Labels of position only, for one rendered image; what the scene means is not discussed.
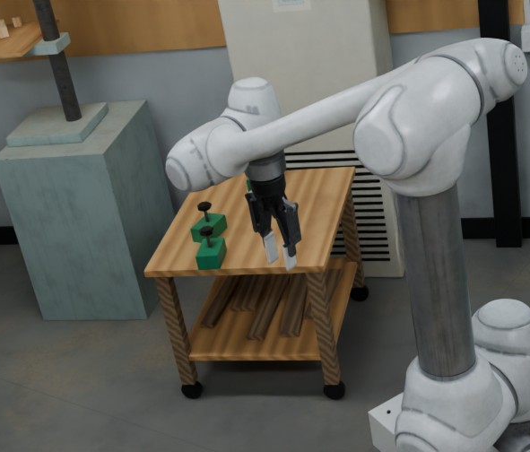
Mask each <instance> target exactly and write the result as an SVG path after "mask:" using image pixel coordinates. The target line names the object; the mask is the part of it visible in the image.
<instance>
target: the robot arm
mask: <svg viewBox="0 0 530 452"><path fill-rule="evenodd" d="M526 76H527V63H526V58H525V55H524V53H523V52H522V50H521V49H520V48H518V47H517V46H515V45H514V44H513V43H511V42H509V41H506V40H503V39H491V38H480V39H470V40H466V41H462V42H458V43H455V44H451V45H448V46H445V47H442V48H439V49H436V50H434V51H432V52H430V53H428V54H425V55H423V56H419V57H417V58H415V59H414V60H413V61H411V62H409V63H407V64H405V65H402V66H400V67H398V68H396V69H395V70H393V71H391V72H389V73H387V74H383V75H381V76H379V77H377V78H374V79H372V80H369V81H367V82H365V83H361V84H358V85H356V86H353V87H351V88H349V89H347V90H345V91H341V92H338V93H336V94H335V95H333V96H330V97H328V98H326V99H323V100H321V101H319V102H316V103H314V104H312V105H310V106H307V107H305V108H304V109H300V110H298V111H296V112H293V113H291V114H290V115H288V116H285V117H282V112H281V109H280V105H279V102H278V99H277V97H276V94H275V92H274V88H273V86H272V85H271V84H270V83H269V82H268V81H267V80H265V79H262V78H259V77H249V78H245V79H242V80H239V81H236V82H235V83H234V84H232V87H231V89H230V94H229V98H228V107H227V108H226V109H225V110H224V112H223V113H222V114H221V115H220V116H219V117H218V118H216V119H215V120H214V121H211V122H208V123H206V124H204V125H202V126H200V127H198V128H197V129H196V130H194V131H193V132H191V133H190V134H188V135H186V136H185V137H183V138H182V139H181V140H180V141H178V142H177V143H176V144H175V146H174V147H173V148H172V149H171V151H170V152H169V154H168V157H167V159H166V172H167V175H168V177H169V180H170V181H171V182H172V184H173V185H174V186H175V187H176V188H178V189H180V190H183V191H185V192H198V191H202V190H205V189H207V188H208V187H211V186H217V185H219V184H221V183H222V182H224V181H226V180H228V179H230V178H234V177H236V176H238V175H240V174H241V173H243V172H245V175H246V177H247V178H249V182H250V186H251V190H250V191H249V192H247V193H246V194H245V197H246V199H247V201H248V207H249V211H250V216H251V221H252V226H253V231H254V232H255V233H257V232H258V233H260V236H261V237H262V240H263V243H264V247H265V251H266V255H267V260H268V264H269V265H270V264H272V263H273V262H274V261H275V260H277V259H278V258H279V256H278V251H277V246H276V241H275V236H274V232H271V231H272V228H271V221H272V215H273V217H274V218H275V219H276V221H277V224H278V227H279V229H280V232H281V234H282V238H283V241H284V243H283V244H282V250H283V255H284V260H285V265H286V271H290V270H291V269H292V268H293V267H294V266H296V265H297V260H296V256H295V255H296V254H297V251H296V246H295V245H296V244H297V243H298V242H300V241H301V240H302V238H301V232H300V222H299V216H298V207H299V205H298V203H296V202H295V203H291V202H290V201H288V198H287V196H286V195H285V192H284V191H285V187H286V181H285V176H284V171H286V160H285V156H284V149H286V148H288V147H291V146H293V145H295V144H298V143H302V142H305V141H307V140H309V139H312V138H314V137H317V136H319V135H323V134H325V133H328V132H331V131H333V130H335V129H337V128H340V127H343V126H347V125H349V124H351V123H354V122H356V123H355V125H354V128H353V132H352V143H353V148H354V151H355V153H356V155H357V157H358V159H359V161H360V162H361V164H362V165H363V166H364V167H365V168H366V169H367V170H368V171H369V172H371V173H372V174H374V175H375V176H377V177H380V178H382V179H383V180H384V182H385V183H386V184H387V186H388V187H389V188H390V189H391V190H393V191H394V193H395V205H396V210H397V217H398V223H399V230H400V236H401V242H402V249H403V255H404V266H405V272H406V279H407V285H408V291H409V298H410V304H411V311H412V316H413V328H414V334H415V341H416V347H417V353H418V355H417V356H416V357H415V358H414V360H413V361H412V362H411V363H410V365H409V367H408V369H407V371H406V379H405V385H404V395H403V401H402V405H401V409H402V411H401V412H400V413H399V415H398V416H397V418H396V422H395V444H396V447H397V451H398V452H487V451H488V450H489V449H490V448H491V446H494V447H495V448H496V449H497V450H498V451H499V452H526V451H527V450H529V449H530V308H529V307H528V306H527V305H526V304H525V303H523V302H521V301H518V300H510V299H501V300H493V301H491V302H489V303H487V304H485V305H484V306H482V307H480V308H479V309H478V310H477V311H476V312H475V313H474V315H473V317H472V316H471V308H470V300H469V291H468V283H467V275H466V266H465V251H464V242H463V234H462V226H461V218H460V210H459V202H458V193H457V185H456V182H457V181H458V179H459V177H460V175H461V173H462V171H463V167H464V161H465V152H466V148H467V144H468V140H469V136H470V133H471V126H473V125H474V124H475V123H476V122H477V121H478V120H480V119H481V118H482V117H483V116H485V115H486V114H487V113H488V112H490V111H491V110H492V109H493V108H494V107H495V105H496V103H498V102H502V101H504V100H507V99H509V98H510V97H511V96H512V95H514V94H515V93H516V92H517V91H518V90H519V89H520V88H521V87H522V86H523V84H524V82H525V79H526ZM270 232H271V233H270Z"/></svg>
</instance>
